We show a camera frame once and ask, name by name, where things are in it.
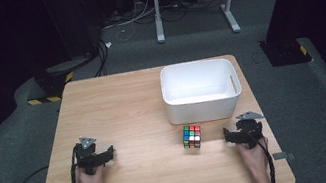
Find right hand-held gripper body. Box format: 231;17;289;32
234;108;270;152

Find black cables under stand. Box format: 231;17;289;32
158;0;226;25

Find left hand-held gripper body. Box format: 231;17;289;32
72;133;109;178

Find black base with striped tape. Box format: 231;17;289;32
21;61;80;108

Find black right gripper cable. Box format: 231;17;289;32
245;125;279;183

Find person's right hand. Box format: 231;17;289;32
235;135;273;176

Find white floor cable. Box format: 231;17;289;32
96;0;160;46

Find white plastic bin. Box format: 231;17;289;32
157;53;248;130

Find black floor base plate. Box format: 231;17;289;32
258;33;313;71

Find black floor cable bundle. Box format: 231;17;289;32
88;37;114;78

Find multicoloured puzzle cube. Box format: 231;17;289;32
179;123;205;152

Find grey table edge tab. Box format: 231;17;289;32
271;149;297;164

